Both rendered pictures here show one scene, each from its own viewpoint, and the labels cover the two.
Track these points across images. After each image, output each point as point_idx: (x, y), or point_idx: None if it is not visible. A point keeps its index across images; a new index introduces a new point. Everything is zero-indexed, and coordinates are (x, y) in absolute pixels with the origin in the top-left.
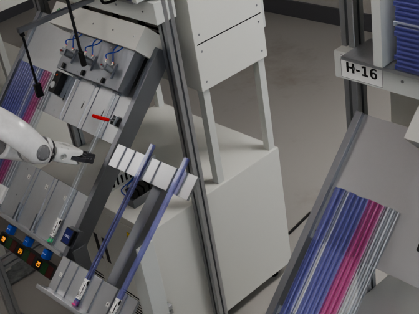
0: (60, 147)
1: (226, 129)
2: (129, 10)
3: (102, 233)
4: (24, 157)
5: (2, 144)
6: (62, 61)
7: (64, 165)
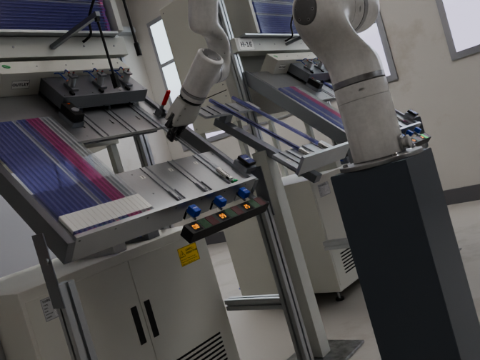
0: None
1: None
2: (99, 48)
3: (145, 293)
4: (224, 68)
5: (213, 53)
6: (65, 93)
7: (28, 285)
